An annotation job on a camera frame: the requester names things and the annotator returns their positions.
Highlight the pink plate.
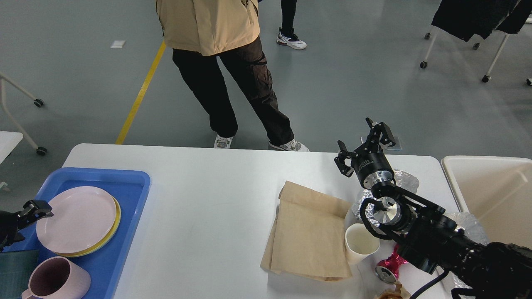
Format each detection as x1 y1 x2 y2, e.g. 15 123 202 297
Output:
36 186 115 252

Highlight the white paper cup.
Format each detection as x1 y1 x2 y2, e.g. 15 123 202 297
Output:
344 223 380 265

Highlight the black jacket on chair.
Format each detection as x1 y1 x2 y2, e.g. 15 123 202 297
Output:
431 0 532 42

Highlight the person in beige jacket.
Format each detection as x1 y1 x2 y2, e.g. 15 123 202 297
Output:
155 0 308 152

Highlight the brown paper bag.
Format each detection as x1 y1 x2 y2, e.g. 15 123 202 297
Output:
260 181 352 282

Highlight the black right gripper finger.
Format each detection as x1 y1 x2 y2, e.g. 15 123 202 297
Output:
334 140 358 177
359 118 397 155

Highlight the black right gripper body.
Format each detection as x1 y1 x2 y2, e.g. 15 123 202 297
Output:
351 151 394 189

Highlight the white office chair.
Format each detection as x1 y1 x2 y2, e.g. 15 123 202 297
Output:
409 25 531 90

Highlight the yellow plate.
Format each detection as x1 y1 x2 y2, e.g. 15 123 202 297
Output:
53 196 122 257

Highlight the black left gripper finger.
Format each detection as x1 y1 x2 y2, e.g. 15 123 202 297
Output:
16 199 54 229

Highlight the teal mug with yellow inside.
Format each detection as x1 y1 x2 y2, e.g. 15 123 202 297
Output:
0 250 39 299

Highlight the pink mug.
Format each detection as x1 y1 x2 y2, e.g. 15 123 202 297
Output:
21 257 91 299

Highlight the blue plastic tray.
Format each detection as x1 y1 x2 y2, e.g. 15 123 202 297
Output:
0 167 151 299

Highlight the person in dark jeans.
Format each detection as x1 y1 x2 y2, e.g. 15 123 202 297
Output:
276 0 307 50

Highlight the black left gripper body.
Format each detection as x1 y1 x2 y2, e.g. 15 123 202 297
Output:
0 211 25 252

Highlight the crumpled aluminium foil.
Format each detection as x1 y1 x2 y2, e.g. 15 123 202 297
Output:
351 169 420 223

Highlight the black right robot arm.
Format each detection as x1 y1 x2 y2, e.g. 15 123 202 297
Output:
334 118 532 299

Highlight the beige plastic bin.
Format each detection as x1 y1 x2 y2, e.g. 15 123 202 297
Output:
441 156 532 248

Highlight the crushed pink can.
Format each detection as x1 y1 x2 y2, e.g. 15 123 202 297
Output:
375 243 409 284

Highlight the brown paper scrap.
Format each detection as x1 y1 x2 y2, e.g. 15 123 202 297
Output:
373 282 411 299

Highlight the white rolling table left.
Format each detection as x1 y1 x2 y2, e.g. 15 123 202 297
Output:
0 72 48 157

